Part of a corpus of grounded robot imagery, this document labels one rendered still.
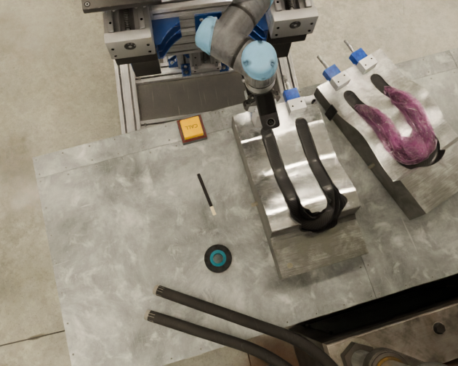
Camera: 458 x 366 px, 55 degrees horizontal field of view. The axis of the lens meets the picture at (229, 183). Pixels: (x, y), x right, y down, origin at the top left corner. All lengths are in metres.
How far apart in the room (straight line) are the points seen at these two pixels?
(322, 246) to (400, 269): 0.26
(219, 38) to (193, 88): 1.16
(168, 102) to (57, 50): 0.77
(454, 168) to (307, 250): 0.49
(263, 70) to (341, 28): 1.73
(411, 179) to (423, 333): 0.45
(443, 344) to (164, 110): 1.45
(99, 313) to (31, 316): 0.95
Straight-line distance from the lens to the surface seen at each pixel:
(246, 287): 1.31
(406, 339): 1.43
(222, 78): 2.16
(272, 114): 1.13
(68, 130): 2.39
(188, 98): 2.11
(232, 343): 1.24
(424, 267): 1.45
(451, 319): 1.49
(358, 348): 1.34
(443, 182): 1.40
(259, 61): 0.95
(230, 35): 1.00
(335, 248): 1.30
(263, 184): 1.26
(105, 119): 2.36
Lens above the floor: 2.11
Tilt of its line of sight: 75 degrees down
